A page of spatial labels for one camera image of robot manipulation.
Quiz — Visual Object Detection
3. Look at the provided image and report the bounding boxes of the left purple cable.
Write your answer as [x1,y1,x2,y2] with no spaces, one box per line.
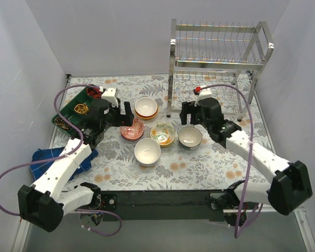
[0,83,123,236]

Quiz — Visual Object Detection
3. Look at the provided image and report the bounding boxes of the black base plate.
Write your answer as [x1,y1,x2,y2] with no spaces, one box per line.
[70,188,259,228]

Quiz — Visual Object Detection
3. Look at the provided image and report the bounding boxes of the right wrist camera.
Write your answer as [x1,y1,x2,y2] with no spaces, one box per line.
[194,86,212,106]

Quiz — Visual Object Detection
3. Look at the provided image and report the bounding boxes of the steel two-tier dish rack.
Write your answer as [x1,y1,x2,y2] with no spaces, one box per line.
[166,19,275,117]

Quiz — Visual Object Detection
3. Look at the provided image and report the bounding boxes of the yellow hair ties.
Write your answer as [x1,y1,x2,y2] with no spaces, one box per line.
[73,103,90,116]

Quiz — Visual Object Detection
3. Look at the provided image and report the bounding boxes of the floral table mat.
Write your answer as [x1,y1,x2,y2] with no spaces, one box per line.
[64,74,274,191]

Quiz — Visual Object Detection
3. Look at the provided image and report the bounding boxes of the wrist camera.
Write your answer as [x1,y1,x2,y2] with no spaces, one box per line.
[194,86,212,106]
[101,87,119,107]

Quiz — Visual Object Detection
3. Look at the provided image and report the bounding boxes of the red and white floral bowl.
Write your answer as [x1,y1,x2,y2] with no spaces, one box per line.
[122,135,142,142]

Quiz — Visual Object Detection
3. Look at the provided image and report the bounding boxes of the blue zigzag red-inside bowl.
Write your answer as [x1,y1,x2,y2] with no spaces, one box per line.
[120,118,145,139]

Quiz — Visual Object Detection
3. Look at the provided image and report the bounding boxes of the white ribbed bowl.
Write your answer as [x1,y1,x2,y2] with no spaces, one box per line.
[134,138,161,159]
[136,157,159,167]

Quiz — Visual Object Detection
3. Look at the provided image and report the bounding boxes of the blue plaid cloth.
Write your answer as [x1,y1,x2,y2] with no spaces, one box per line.
[29,146,99,182]

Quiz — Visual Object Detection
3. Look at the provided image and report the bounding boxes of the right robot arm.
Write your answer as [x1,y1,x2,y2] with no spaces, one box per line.
[180,98,313,215]

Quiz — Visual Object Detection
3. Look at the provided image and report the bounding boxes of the orange bowl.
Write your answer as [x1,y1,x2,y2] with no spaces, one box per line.
[134,97,158,118]

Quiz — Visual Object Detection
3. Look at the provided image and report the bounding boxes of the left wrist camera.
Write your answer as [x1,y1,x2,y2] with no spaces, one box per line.
[101,87,119,107]

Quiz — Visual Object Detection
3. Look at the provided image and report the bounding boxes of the cream bowl with teal stripes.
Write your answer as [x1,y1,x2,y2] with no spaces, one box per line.
[156,141,174,148]

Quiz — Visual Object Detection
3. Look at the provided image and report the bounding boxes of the teal and white bowl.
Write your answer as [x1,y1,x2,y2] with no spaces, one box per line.
[178,127,203,150]

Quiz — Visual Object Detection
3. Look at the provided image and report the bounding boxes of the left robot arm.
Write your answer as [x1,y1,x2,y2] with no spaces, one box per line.
[18,99,134,232]

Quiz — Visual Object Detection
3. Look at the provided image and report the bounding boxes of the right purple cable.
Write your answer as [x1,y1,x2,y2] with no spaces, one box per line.
[203,84,263,239]

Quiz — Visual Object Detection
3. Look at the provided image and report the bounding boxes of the purple cable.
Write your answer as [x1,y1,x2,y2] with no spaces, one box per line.
[0,83,123,236]
[203,84,263,239]

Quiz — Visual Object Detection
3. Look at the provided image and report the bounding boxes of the green compartment tray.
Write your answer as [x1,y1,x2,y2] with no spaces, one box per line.
[60,87,103,126]

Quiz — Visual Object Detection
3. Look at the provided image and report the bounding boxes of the red black hair ties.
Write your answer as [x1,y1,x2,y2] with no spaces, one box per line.
[86,87,103,99]

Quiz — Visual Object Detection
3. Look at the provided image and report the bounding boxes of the white leaf-pattern bowl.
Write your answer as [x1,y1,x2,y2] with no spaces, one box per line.
[150,122,176,142]

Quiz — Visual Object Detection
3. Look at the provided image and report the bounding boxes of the yellow bowl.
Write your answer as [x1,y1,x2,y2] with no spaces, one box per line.
[135,111,158,120]

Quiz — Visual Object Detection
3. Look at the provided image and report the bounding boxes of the brown black hair ties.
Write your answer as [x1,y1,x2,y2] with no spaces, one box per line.
[54,117,71,131]

